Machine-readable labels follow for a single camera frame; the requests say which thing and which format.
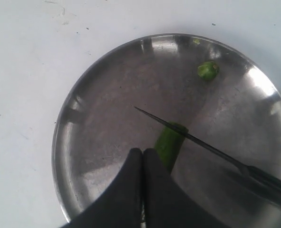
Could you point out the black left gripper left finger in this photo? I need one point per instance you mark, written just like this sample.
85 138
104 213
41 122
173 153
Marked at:
120 205

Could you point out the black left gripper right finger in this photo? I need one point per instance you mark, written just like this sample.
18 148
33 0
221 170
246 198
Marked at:
166 205

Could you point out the green chili pepper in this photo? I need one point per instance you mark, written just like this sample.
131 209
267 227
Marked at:
168 147

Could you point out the black handled serrated knife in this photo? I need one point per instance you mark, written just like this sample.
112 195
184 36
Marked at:
246 170

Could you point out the cucumber end piece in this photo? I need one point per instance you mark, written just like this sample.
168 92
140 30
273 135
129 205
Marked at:
208 70

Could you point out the pale green vegetable piece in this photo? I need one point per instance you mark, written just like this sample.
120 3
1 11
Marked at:
196 41

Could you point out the round steel plate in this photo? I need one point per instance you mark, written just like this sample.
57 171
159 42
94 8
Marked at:
238 112

